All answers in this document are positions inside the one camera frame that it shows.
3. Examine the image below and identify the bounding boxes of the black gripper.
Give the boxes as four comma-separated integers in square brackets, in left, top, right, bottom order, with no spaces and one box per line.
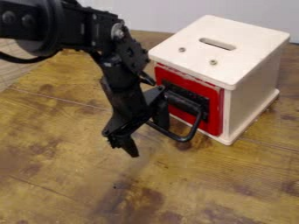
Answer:
[91,52,170,158]

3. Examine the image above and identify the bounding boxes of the red drawer with black handle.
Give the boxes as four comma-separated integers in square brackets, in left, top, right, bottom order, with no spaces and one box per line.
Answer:
[149,63,225,142]

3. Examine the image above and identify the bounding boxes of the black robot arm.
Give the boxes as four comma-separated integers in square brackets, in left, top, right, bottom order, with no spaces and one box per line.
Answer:
[0,0,170,158]

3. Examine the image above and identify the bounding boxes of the white wooden box cabinet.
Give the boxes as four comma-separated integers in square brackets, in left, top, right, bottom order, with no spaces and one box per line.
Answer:
[150,15,290,145]

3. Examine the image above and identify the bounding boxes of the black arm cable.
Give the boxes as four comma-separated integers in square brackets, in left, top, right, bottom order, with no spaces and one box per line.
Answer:
[0,51,52,65]

